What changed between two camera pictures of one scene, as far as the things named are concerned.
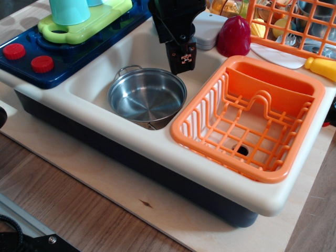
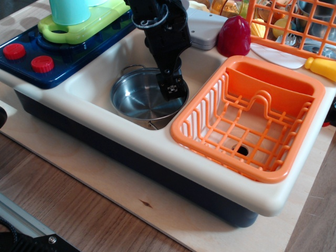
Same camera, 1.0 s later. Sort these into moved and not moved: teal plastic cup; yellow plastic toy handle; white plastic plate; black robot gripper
Moved: black robot gripper
Not moved: teal plastic cup; yellow plastic toy handle; white plastic plate
